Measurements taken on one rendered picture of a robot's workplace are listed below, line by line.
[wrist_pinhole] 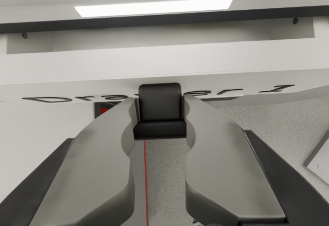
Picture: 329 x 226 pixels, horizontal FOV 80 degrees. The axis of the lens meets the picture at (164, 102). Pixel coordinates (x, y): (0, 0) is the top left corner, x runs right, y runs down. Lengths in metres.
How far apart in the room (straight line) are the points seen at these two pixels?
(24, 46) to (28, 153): 0.17
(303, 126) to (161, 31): 1.09
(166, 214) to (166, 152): 0.30
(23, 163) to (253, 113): 1.00
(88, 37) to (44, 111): 0.14
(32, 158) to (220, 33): 0.29
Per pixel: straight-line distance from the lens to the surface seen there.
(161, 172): 1.07
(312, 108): 1.28
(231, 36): 0.23
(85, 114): 0.30
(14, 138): 0.35
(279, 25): 0.23
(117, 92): 0.16
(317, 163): 1.25
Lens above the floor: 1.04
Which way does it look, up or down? 84 degrees down
